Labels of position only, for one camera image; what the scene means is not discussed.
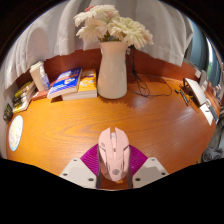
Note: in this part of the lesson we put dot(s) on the cream tumbler bottle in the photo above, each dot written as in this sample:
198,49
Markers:
36,75

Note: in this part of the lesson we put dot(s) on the window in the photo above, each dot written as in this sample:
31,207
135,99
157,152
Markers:
200,50

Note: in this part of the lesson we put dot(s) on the white pleated curtain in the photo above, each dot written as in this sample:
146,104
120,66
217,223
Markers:
46,33

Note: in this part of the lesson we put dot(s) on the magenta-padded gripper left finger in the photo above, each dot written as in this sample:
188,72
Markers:
88,160

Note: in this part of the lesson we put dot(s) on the white laptop on stand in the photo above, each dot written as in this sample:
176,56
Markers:
196,91

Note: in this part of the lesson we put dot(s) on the black spine book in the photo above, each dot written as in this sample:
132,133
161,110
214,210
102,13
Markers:
22,97
20,102

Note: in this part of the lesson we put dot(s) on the small clear spray bottle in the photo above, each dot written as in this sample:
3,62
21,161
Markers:
45,81

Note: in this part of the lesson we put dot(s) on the white flower bouquet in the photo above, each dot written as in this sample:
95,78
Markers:
123,28

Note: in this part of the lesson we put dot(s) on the pink computer mouse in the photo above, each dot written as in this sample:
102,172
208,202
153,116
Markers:
114,153

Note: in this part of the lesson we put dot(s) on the white ceramic vase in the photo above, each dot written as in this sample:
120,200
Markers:
112,73

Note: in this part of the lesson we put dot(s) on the small white standing frame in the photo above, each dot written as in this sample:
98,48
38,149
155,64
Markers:
203,80

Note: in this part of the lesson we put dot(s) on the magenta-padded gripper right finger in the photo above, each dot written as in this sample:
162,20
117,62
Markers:
138,160

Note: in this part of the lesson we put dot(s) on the orange cover book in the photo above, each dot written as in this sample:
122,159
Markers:
88,83

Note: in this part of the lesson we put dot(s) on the round cartoon mouse pad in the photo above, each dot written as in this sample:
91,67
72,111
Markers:
15,133

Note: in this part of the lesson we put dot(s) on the yellow and white book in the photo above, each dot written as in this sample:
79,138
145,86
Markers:
20,108

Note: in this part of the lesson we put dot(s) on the grey bag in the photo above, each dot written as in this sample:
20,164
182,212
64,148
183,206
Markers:
213,154

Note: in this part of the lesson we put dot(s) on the black and yellow cover book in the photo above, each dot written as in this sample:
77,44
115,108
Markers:
24,89

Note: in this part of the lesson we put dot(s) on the flat red book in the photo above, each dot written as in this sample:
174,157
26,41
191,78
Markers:
40,95

